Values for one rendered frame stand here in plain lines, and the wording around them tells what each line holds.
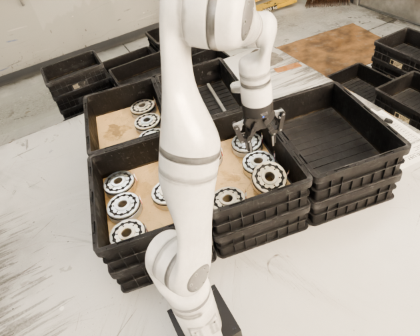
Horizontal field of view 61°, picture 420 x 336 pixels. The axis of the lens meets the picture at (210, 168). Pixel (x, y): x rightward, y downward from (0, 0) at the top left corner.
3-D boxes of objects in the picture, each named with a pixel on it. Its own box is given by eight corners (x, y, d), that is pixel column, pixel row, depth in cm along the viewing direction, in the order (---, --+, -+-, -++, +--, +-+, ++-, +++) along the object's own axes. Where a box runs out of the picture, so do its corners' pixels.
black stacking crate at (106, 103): (181, 155, 127) (174, 130, 120) (100, 180, 124) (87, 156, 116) (160, 100, 156) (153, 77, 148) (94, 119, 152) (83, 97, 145)
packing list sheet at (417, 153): (447, 148, 126) (447, 147, 125) (398, 175, 120) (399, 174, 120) (375, 106, 148) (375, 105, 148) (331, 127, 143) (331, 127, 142)
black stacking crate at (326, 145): (403, 176, 105) (413, 147, 98) (313, 207, 102) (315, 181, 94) (332, 108, 134) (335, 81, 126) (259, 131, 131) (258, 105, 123)
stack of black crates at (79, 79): (113, 100, 291) (93, 49, 260) (124, 117, 271) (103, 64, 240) (66, 119, 282) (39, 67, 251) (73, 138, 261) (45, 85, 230)
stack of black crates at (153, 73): (176, 104, 274) (163, 49, 243) (193, 123, 253) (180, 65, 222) (128, 123, 264) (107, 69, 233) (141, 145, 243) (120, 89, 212)
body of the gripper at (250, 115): (245, 110, 81) (249, 141, 88) (279, 100, 82) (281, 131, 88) (235, 94, 87) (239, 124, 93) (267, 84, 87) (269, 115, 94)
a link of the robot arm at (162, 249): (133, 250, 62) (157, 297, 73) (169, 281, 56) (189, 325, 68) (170, 215, 66) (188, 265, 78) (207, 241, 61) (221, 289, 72)
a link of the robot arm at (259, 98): (263, 79, 90) (261, 57, 86) (281, 102, 82) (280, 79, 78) (229, 89, 90) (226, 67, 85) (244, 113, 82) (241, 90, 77)
